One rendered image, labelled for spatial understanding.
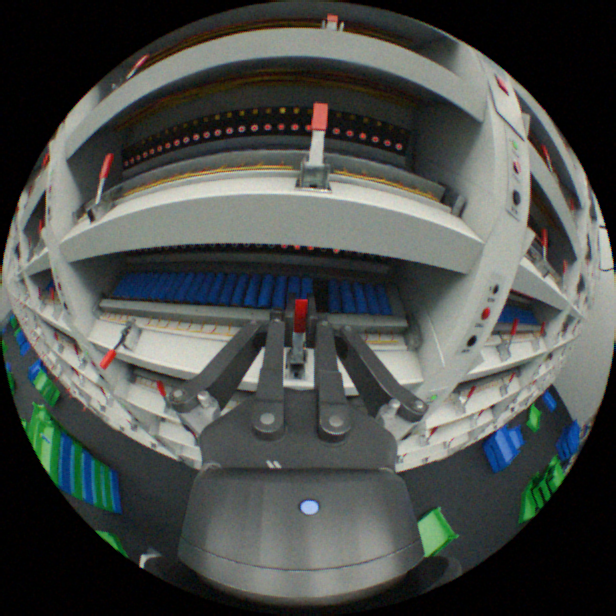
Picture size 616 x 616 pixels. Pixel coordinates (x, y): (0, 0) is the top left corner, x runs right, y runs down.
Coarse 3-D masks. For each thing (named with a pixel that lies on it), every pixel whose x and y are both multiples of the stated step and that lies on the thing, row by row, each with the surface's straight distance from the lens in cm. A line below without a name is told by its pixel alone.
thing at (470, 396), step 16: (512, 368) 94; (464, 384) 61; (480, 384) 68; (496, 384) 80; (512, 384) 91; (448, 400) 57; (464, 400) 59; (480, 400) 69; (496, 400) 78; (432, 416) 54; (448, 416) 57
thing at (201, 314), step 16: (112, 304) 43; (128, 304) 39; (144, 304) 36; (160, 304) 33; (176, 304) 32; (176, 320) 32; (192, 320) 30; (208, 320) 29; (224, 320) 27; (240, 320) 27; (256, 320) 26; (336, 320) 26; (352, 320) 27; (368, 320) 28; (384, 320) 29; (400, 320) 30
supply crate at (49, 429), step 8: (40, 424) 132; (48, 424) 125; (40, 432) 132; (48, 432) 129; (56, 432) 116; (40, 440) 132; (56, 440) 115; (40, 448) 132; (48, 448) 125; (56, 448) 115; (40, 456) 132; (48, 456) 124; (56, 456) 115; (48, 464) 124; (56, 464) 114; (48, 472) 123; (56, 472) 114; (56, 480) 114
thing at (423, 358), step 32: (128, 256) 50; (160, 256) 42; (192, 256) 38; (224, 256) 35; (256, 256) 33; (288, 256) 32; (320, 256) 33; (96, 288) 49; (416, 288) 33; (96, 320) 49; (160, 320) 35; (416, 320) 32; (128, 352) 36; (160, 352) 31; (192, 352) 29; (384, 352) 29; (416, 352) 32; (256, 384) 25; (288, 384) 24; (352, 384) 25; (416, 384) 31
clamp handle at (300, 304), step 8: (296, 304) 20; (304, 304) 20; (296, 312) 20; (304, 312) 20; (296, 320) 21; (304, 320) 21; (296, 328) 21; (304, 328) 21; (296, 336) 22; (296, 344) 22; (296, 352) 22; (296, 360) 23
